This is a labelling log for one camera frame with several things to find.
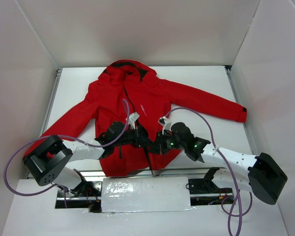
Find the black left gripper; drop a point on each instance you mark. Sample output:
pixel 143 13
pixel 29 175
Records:
pixel 141 137

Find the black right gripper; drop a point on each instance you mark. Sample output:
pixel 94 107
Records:
pixel 158 143

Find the red hooded jacket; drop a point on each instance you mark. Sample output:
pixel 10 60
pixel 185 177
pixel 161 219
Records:
pixel 147 94

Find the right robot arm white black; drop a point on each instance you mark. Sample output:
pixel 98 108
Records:
pixel 259 174

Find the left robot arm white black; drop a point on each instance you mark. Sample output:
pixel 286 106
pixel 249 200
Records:
pixel 47 162

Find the white foil covered block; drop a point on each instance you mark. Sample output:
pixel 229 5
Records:
pixel 151 194

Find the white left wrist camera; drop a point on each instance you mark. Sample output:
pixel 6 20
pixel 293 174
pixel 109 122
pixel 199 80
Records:
pixel 131 119

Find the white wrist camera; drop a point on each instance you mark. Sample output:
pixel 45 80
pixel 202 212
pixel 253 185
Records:
pixel 131 119
pixel 166 124

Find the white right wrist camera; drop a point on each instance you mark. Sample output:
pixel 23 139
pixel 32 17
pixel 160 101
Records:
pixel 166 124

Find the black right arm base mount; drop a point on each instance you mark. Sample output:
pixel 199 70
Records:
pixel 203 192

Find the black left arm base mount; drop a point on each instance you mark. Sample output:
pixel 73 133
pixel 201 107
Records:
pixel 87 195

